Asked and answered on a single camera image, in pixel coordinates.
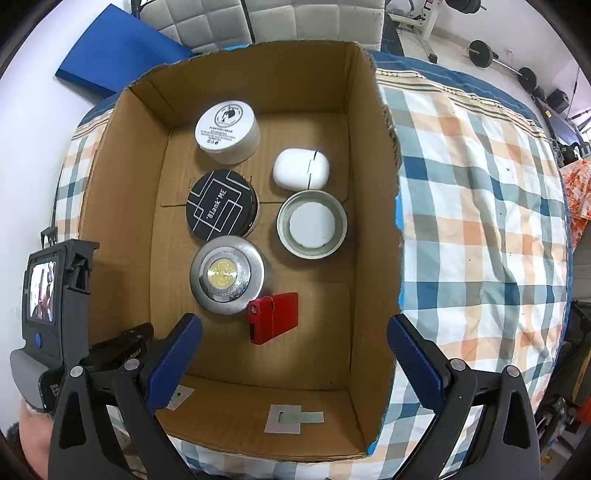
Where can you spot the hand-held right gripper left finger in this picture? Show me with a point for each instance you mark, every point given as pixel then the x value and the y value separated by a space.
pixel 178 360

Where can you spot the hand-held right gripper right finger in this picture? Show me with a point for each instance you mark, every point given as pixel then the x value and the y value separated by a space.
pixel 415 355

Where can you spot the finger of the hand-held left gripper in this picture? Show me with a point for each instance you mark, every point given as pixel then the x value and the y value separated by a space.
pixel 120 344

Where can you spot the silver round tin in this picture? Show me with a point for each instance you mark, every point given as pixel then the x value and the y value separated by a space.
pixel 226 277

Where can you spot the red lighter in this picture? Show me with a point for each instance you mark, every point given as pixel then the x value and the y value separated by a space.
pixel 274 318

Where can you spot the brown cardboard box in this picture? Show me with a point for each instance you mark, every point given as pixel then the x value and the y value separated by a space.
pixel 300 350

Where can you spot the black round compact case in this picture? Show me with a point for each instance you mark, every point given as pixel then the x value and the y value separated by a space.
pixel 221 205

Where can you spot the metal lid with white insert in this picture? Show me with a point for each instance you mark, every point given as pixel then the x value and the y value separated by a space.
pixel 311 226

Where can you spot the white cream jar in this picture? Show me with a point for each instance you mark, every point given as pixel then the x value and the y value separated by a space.
pixel 227 127

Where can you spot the white earbuds case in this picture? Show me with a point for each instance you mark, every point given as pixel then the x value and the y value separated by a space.
pixel 298 168

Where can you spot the person's left forearm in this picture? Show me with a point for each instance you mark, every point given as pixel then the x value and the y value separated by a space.
pixel 34 443

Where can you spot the plaid blanket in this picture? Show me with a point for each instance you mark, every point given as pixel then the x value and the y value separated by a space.
pixel 480 207

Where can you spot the orange patterned cloth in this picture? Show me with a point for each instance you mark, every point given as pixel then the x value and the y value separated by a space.
pixel 579 194

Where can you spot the blue mat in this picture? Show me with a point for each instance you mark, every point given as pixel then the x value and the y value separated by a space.
pixel 120 50

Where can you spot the black barbell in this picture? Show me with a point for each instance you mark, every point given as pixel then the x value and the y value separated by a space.
pixel 503 62

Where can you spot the grey padded chair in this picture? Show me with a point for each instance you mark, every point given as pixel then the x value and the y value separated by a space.
pixel 277 21

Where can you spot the white weight bench frame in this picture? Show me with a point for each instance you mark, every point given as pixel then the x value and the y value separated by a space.
pixel 427 25

